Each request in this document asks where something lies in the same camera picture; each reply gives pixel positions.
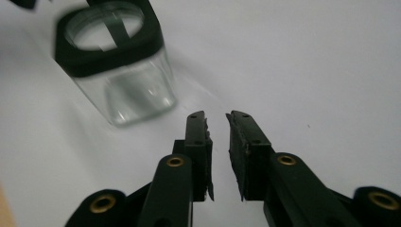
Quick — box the clear jar with black rim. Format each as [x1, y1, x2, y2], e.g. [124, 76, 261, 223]
[54, 0, 178, 128]

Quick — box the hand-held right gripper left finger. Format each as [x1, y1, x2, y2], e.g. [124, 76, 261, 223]
[171, 110, 215, 202]

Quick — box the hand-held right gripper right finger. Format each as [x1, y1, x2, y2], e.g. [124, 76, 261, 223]
[225, 110, 278, 202]

